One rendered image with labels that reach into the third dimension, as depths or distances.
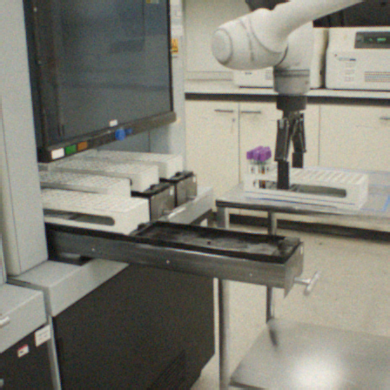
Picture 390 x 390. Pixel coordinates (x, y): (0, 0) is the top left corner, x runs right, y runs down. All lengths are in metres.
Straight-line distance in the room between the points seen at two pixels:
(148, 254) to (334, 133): 2.36
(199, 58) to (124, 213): 3.21
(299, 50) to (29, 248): 0.75
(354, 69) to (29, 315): 2.58
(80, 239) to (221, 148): 2.46
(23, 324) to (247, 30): 0.74
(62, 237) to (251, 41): 0.59
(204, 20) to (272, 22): 3.13
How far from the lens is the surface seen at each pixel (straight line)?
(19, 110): 1.20
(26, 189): 1.23
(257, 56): 1.20
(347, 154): 3.40
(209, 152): 3.67
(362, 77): 3.34
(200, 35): 4.31
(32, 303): 1.15
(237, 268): 1.09
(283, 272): 1.06
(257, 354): 1.77
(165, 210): 1.56
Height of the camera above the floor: 1.21
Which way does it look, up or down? 16 degrees down
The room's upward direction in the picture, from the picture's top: 2 degrees counter-clockwise
